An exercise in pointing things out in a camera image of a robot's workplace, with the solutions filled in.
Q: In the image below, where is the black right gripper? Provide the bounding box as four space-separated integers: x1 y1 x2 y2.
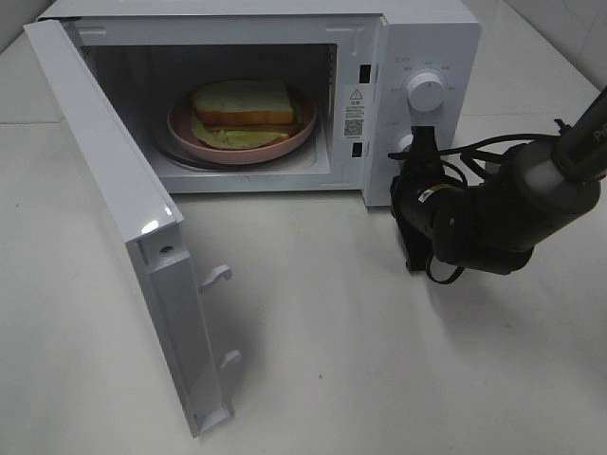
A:
390 126 468 273

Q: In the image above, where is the white timer knob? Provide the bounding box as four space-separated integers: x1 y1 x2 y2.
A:
396 134 414 153

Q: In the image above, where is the toast sandwich with lettuce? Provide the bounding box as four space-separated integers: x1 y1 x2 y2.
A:
191 79 302 150

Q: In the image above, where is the pink round plate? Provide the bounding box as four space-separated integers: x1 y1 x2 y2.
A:
167 87 317 166

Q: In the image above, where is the white microwave door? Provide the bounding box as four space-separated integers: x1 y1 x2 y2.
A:
24 20 240 437

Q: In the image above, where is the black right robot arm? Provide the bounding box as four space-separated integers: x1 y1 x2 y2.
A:
388 92 606 284

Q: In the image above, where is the upper white power knob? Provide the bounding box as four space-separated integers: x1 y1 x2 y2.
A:
406 68 447 112

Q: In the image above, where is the white warning label sticker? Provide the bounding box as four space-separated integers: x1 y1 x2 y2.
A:
340 83 369 140

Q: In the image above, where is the white microwave oven body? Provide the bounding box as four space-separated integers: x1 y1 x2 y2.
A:
34 1 481 206

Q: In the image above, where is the glass microwave turntable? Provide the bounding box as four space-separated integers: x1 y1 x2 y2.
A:
155 116 329 173

